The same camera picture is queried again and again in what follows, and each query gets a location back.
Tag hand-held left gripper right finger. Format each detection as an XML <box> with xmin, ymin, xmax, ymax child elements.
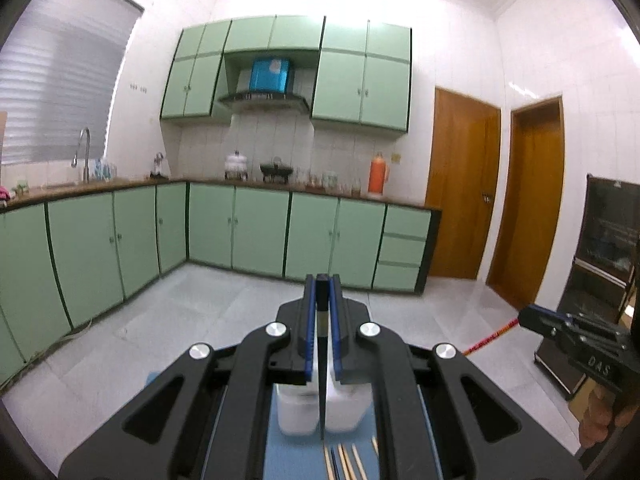
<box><xmin>327</xmin><ymin>274</ymin><xmax>586</xmax><ymax>480</ymax></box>

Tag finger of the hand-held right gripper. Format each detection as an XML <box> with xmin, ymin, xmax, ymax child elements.
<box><xmin>517</xmin><ymin>306</ymin><xmax>631</xmax><ymax>361</ymax></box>
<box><xmin>531</xmin><ymin>303</ymin><xmax>638</xmax><ymax>337</ymax></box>

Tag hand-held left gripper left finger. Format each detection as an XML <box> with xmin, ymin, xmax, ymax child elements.
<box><xmin>59</xmin><ymin>274</ymin><xmax>321</xmax><ymax>480</ymax></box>

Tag white plastic cup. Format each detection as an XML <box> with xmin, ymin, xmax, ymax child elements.
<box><xmin>274</xmin><ymin>383</ymin><xmax>321</xmax><ymax>437</ymax></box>
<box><xmin>325</xmin><ymin>377</ymin><xmax>377</xmax><ymax>434</ymax></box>

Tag person's right hand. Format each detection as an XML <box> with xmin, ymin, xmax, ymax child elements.
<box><xmin>580</xmin><ymin>379</ymin><xmax>640</xmax><ymax>456</ymax></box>

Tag black glass cabinet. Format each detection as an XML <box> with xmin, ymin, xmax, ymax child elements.
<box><xmin>534</xmin><ymin>174</ymin><xmax>640</xmax><ymax>401</ymax></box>

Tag blue mat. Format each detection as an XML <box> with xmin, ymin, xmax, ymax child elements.
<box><xmin>145</xmin><ymin>370</ymin><xmax>446</xmax><ymax>480</ymax></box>

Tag green base cabinets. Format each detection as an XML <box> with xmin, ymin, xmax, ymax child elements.
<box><xmin>186</xmin><ymin>179</ymin><xmax>444</xmax><ymax>295</ymax></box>
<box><xmin>0</xmin><ymin>180</ymin><xmax>190</xmax><ymax>396</ymax></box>

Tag row of glass jars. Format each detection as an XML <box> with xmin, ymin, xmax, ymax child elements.
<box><xmin>294</xmin><ymin>167</ymin><xmax>364</xmax><ymax>196</ymax></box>

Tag black cast iron pot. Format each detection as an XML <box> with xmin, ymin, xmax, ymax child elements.
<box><xmin>259</xmin><ymin>156</ymin><xmax>294</xmax><ymax>184</ymax></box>

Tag orange thermos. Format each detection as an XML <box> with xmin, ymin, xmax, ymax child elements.
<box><xmin>368</xmin><ymin>152</ymin><xmax>390</xmax><ymax>196</ymax></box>

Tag white lidded pot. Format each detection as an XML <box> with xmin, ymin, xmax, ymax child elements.
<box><xmin>224</xmin><ymin>150</ymin><xmax>250</xmax><ymax>181</ymax></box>

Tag range hood with blue film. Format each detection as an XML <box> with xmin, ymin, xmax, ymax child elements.
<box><xmin>217</xmin><ymin>57</ymin><xmax>311</xmax><ymax>114</ymax></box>

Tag chrome faucet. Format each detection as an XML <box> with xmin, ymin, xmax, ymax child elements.
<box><xmin>71</xmin><ymin>127</ymin><xmax>94</xmax><ymax>184</ymax></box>

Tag grey window blind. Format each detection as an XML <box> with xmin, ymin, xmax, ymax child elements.
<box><xmin>0</xmin><ymin>0</ymin><xmax>146</xmax><ymax>166</ymax></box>

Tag wooden door with handle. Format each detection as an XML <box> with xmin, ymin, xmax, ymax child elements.
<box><xmin>425</xmin><ymin>86</ymin><xmax>502</xmax><ymax>281</ymax></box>

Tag narrow green wall cabinet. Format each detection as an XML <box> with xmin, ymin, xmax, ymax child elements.
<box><xmin>222</xmin><ymin>14</ymin><xmax>326</xmax><ymax>54</ymax></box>

